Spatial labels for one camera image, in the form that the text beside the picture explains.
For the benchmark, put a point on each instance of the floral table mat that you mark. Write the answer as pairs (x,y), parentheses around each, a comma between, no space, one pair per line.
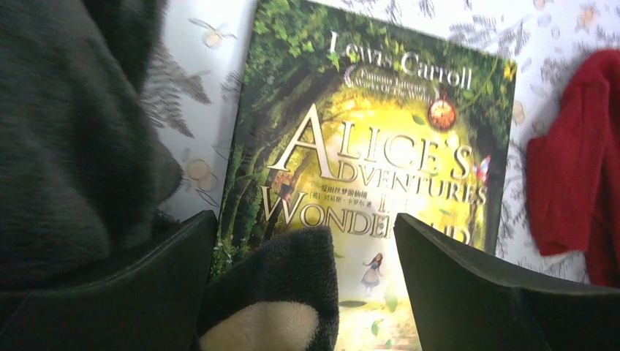
(195,86)

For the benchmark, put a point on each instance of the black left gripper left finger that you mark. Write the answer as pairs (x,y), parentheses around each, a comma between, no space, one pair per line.
(145,298)

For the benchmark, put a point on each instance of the red cloth garment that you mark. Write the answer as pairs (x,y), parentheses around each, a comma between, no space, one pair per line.
(572,173)

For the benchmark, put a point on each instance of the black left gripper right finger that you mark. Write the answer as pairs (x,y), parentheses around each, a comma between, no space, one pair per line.
(465,299)

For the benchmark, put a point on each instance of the black floral blanket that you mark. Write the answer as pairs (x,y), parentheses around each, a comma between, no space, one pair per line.
(83,173)

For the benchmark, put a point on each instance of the dark green gold book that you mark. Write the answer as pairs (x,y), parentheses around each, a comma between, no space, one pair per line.
(347,121)

